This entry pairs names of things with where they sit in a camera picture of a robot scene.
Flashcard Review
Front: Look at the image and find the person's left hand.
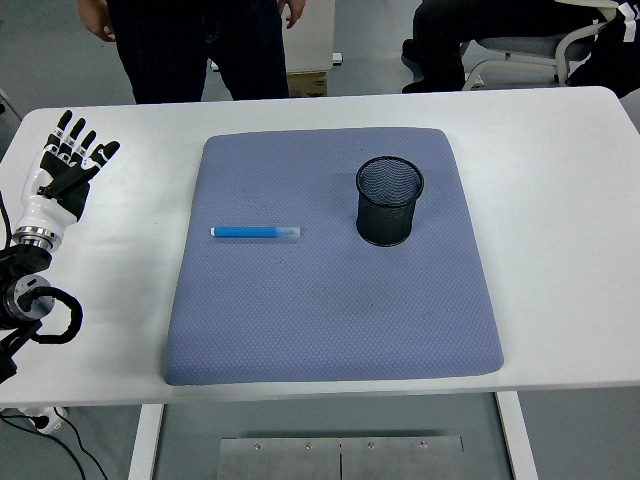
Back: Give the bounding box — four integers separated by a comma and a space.
277, 0, 307, 30

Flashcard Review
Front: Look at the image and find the person's right hand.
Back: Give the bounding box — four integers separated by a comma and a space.
75, 0, 117, 43

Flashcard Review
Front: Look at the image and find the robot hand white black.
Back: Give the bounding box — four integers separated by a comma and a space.
17, 109, 122, 236

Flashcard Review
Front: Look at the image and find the blue marker with clear cap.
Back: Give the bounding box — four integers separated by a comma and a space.
209, 225, 304, 242

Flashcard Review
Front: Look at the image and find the black mesh pen holder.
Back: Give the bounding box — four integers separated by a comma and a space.
355, 155, 425, 248

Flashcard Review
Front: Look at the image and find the white furniture leg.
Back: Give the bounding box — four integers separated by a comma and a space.
0, 88, 24, 122

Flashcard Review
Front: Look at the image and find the brown cardboard box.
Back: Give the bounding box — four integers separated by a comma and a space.
286, 71, 329, 99

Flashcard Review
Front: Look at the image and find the standing person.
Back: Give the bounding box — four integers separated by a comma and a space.
75, 0, 307, 105

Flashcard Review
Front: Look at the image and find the seated person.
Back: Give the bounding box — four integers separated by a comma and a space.
401, 0, 621, 95

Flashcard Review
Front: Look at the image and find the white power strip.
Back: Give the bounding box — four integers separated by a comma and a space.
17, 405, 69, 434

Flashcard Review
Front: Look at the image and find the white table leg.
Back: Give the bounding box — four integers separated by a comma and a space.
127, 403, 166, 480
495, 390, 540, 480

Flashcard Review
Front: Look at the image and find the blue textured mat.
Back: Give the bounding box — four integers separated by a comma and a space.
163, 127, 505, 387

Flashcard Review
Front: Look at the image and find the black bag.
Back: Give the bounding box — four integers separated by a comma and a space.
567, 0, 640, 100

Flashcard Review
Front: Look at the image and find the white frame grey seat chair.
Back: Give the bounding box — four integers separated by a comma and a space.
461, 0, 622, 92

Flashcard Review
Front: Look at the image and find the black floor cable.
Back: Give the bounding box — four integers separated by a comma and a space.
0, 408, 109, 480

